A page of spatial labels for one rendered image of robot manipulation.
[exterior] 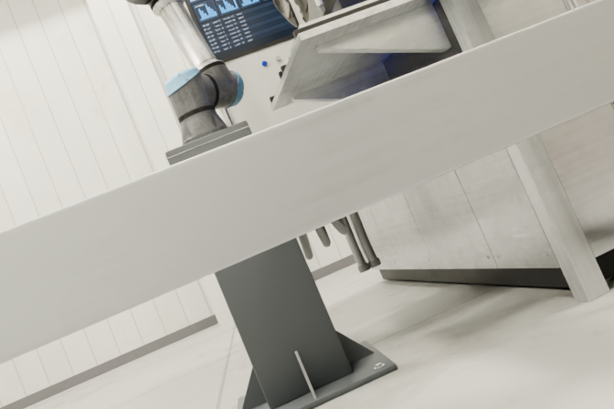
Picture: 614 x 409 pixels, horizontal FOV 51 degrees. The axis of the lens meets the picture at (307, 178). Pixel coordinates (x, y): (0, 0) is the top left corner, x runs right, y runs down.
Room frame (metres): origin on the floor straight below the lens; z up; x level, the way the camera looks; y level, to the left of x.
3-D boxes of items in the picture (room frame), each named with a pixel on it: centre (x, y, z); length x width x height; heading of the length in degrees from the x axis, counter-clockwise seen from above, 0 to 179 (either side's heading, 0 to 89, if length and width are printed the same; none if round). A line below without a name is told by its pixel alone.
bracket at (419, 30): (1.68, -0.33, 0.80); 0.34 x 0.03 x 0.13; 101
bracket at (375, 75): (2.17, -0.23, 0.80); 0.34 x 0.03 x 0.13; 101
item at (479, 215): (2.71, -0.80, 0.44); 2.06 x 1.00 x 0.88; 11
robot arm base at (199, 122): (1.92, 0.23, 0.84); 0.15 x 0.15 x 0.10
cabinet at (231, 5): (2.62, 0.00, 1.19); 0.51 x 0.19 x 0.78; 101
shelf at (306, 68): (1.93, -0.29, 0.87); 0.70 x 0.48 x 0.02; 11
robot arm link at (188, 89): (1.93, 0.23, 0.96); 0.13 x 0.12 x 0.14; 141
